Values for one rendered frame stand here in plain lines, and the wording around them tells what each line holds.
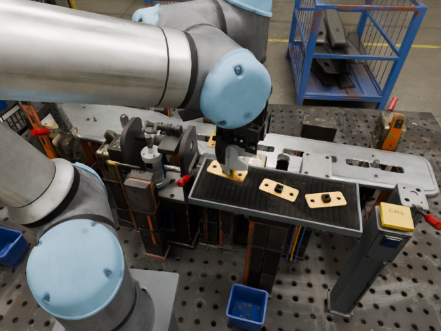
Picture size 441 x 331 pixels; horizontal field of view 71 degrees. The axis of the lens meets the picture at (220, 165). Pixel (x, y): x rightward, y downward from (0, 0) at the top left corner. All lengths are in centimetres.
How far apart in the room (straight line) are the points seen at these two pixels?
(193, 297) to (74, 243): 67
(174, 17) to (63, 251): 33
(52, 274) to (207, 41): 34
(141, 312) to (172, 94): 40
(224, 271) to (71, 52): 95
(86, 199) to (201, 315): 63
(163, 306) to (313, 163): 52
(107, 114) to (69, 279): 91
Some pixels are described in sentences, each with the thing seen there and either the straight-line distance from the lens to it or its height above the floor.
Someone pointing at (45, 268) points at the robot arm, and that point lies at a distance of 47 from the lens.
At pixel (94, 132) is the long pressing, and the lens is 122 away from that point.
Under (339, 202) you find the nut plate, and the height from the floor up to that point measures 116.
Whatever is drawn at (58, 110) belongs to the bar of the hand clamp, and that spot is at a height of 116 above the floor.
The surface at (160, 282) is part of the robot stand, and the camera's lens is 67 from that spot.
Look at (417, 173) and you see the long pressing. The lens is 115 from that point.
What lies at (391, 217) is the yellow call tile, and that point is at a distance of 76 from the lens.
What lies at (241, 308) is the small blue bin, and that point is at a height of 70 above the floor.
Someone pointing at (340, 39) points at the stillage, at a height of 59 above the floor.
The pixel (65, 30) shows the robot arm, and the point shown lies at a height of 161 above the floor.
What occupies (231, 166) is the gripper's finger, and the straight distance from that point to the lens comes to 62.
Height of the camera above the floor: 170
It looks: 44 degrees down
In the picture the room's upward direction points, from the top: straight up
